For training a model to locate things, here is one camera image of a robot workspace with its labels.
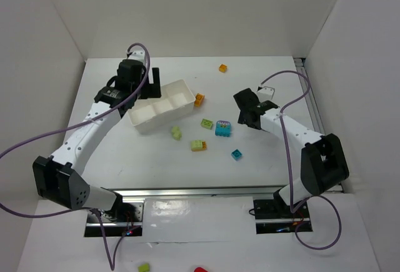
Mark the large teal printed lego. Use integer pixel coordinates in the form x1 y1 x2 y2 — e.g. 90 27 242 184
214 120 231 137

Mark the green square lego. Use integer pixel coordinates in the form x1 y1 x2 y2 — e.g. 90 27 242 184
201 119 213 129

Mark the small teal lego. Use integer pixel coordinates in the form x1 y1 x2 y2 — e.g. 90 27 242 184
231 149 243 161

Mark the pale green stepped lego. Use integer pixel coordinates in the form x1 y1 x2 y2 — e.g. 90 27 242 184
171 126 182 141

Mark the green and orange lego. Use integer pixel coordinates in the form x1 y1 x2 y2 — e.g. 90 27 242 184
191 139 207 152

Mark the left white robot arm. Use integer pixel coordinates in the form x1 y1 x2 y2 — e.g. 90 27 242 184
32 59 161 219

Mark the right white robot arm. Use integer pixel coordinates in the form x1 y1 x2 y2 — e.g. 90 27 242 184
234 88 349 219

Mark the white three-compartment tray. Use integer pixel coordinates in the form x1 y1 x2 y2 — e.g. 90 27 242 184
128 79 196 134

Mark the orange lego beside tray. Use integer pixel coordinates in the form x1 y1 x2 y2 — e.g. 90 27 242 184
194 93 205 107

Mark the red object at front edge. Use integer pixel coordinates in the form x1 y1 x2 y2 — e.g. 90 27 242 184
194 267 208 272

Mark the green lego on front ledge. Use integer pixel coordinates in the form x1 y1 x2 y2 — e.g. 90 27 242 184
137 263 150 272

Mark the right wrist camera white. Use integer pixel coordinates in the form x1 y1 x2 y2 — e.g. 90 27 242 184
256 86 275 102

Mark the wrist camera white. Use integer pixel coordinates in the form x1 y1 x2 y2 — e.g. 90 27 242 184
127 50 146 64
256 86 275 102

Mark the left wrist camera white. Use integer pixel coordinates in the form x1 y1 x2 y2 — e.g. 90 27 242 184
127 50 146 64

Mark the aluminium right rail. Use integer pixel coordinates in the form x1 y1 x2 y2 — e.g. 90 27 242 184
293 58 325 134

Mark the aluminium rail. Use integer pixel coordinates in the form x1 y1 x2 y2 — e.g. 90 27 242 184
293 58 325 134
112 186 281 202

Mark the aluminium front rail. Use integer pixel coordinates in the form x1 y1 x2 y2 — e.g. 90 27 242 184
112 186 281 202

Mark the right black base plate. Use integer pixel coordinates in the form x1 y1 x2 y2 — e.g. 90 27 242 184
248 199 313 234

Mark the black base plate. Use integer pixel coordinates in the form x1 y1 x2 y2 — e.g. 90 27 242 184
84 198 144 238
248 199 313 234

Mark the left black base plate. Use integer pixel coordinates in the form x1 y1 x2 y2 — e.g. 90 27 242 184
84 198 144 238

